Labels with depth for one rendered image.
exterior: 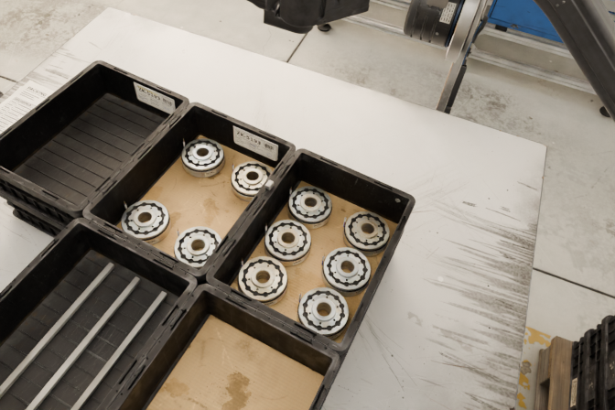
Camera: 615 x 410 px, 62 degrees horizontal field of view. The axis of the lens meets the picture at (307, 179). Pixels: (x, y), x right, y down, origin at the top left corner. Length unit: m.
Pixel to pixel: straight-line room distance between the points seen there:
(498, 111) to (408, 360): 1.93
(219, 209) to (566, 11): 0.83
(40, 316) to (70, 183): 0.33
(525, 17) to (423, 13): 1.69
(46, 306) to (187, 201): 0.36
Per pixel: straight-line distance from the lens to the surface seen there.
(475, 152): 1.63
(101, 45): 1.91
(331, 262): 1.10
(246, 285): 1.07
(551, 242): 2.47
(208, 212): 1.20
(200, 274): 1.01
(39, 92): 1.78
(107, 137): 1.40
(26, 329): 1.16
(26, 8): 3.52
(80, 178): 1.33
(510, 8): 2.89
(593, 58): 0.69
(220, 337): 1.06
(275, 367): 1.04
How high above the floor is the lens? 1.82
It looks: 51 degrees down
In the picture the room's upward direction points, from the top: 7 degrees clockwise
